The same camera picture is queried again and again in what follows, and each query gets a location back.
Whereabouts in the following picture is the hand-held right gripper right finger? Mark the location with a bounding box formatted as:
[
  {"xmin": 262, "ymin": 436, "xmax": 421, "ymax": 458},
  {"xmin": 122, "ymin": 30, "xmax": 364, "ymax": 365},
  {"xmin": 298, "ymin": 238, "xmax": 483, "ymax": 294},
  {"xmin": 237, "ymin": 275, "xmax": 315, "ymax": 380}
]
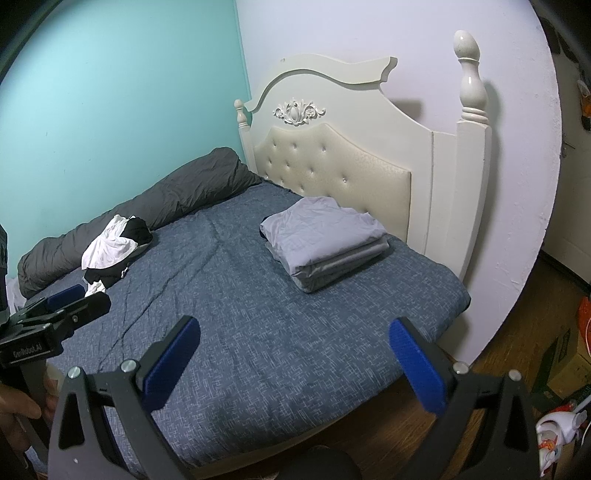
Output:
[{"xmin": 389, "ymin": 316, "xmax": 541, "ymax": 480}]

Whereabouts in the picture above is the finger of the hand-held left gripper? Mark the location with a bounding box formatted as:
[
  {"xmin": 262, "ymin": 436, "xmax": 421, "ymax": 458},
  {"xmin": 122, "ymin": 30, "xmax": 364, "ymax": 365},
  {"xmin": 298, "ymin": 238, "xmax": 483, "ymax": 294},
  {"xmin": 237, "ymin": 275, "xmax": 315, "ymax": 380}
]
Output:
[
  {"xmin": 22, "ymin": 283, "xmax": 87, "ymax": 315},
  {"xmin": 44, "ymin": 292, "xmax": 112, "ymax": 340}
]

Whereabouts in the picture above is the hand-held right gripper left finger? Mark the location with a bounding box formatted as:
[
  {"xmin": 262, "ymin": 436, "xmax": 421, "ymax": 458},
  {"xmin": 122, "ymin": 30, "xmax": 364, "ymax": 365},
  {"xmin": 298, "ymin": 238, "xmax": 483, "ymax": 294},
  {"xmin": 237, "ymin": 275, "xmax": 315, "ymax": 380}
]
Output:
[{"xmin": 48, "ymin": 315, "xmax": 201, "ymax": 480}]

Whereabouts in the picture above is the grey jacket with black lining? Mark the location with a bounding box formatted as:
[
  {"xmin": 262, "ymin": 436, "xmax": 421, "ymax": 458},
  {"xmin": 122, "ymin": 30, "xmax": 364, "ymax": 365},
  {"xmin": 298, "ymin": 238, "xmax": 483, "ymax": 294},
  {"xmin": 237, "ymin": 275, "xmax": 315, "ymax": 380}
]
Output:
[{"xmin": 259, "ymin": 196, "xmax": 391, "ymax": 278}]

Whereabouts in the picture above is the person's left hand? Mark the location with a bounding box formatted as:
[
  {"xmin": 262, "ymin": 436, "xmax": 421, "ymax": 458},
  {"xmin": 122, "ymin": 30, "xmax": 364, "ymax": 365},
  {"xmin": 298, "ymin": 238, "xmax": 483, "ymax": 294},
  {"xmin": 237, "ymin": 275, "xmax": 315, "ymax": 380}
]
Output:
[{"xmin": 0, "ymin": 369, "xmax": 61, "ymax": 457}]

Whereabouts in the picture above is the light grey bed sheet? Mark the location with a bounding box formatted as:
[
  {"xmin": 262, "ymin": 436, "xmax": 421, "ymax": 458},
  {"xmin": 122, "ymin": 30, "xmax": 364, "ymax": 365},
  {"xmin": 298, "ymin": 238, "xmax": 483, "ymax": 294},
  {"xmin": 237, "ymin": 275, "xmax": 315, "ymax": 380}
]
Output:
[{"xmin": 6, "ymin": 277, "xmax": 29, "ymax": 315}]

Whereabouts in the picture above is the bed with blue sheet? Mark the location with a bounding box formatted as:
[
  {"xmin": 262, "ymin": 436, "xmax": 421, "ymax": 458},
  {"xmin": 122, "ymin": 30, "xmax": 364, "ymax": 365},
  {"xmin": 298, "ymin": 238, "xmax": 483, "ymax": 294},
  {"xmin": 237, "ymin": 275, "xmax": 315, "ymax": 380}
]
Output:
[{"xmin": 23, "ymin": 180, "xmax": 472, "ymax": 476}]

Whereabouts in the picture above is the small grey cloth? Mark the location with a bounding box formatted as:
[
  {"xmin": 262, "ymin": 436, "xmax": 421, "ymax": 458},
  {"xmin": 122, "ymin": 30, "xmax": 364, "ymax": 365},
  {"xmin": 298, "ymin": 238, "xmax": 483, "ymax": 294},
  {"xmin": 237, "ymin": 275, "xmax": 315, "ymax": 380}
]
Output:
[{"xmin": 288, "ymin": 240, "xmax": 391, "ymax": 294}]

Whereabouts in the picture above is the cardboard box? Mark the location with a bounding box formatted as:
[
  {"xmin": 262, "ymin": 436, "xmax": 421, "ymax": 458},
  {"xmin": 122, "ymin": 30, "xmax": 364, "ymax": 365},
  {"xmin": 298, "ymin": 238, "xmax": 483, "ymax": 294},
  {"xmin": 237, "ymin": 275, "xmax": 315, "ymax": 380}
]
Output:
[{"xmin": 531, "ymin": 323, "xmax": 591, "ymax": 407}]

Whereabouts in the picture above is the dark grey rolled duvet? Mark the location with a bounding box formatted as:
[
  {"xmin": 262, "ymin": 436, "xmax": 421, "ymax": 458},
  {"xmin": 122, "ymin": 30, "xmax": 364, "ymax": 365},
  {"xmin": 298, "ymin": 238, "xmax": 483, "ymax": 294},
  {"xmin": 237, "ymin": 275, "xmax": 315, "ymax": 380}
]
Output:
[{"xmin": 17, "ymin": 148, "xmax": 265, "ymax": 298}]

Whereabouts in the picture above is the white and red toy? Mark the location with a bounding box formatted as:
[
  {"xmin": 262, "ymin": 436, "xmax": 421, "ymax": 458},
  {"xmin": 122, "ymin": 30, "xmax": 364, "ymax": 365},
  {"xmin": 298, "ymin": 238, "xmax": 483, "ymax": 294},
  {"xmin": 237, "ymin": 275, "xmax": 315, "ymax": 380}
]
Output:
[{"xmin": 536, "ymin": 399, "xmax": 591, "ymax": 477}]

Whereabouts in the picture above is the orange plastic bag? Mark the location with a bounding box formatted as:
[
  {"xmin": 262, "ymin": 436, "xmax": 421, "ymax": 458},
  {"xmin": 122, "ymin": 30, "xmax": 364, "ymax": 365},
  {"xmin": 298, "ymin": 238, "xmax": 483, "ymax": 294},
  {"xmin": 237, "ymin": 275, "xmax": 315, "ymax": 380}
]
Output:
[{"xmin": 576, "ymin": 295, "xmax": 591, "ymax": 358}]

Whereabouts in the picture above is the cream tufted headboard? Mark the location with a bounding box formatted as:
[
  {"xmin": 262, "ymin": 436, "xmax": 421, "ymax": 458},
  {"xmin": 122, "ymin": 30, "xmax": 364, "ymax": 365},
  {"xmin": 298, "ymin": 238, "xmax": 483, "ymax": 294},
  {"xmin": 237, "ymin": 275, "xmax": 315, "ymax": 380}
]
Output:
[{"xmin": 233, "ymin": 30, "xmax": 493, "ymax": 283}]

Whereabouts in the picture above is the orange wall hanging item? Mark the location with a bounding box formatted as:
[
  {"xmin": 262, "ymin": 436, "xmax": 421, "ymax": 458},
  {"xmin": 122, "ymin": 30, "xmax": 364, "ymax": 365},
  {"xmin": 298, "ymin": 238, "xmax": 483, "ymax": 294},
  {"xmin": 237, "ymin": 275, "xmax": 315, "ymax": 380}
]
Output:
[{"xmin": 575, "ymin": 78, "xmax": 591, "ymax": 131}]

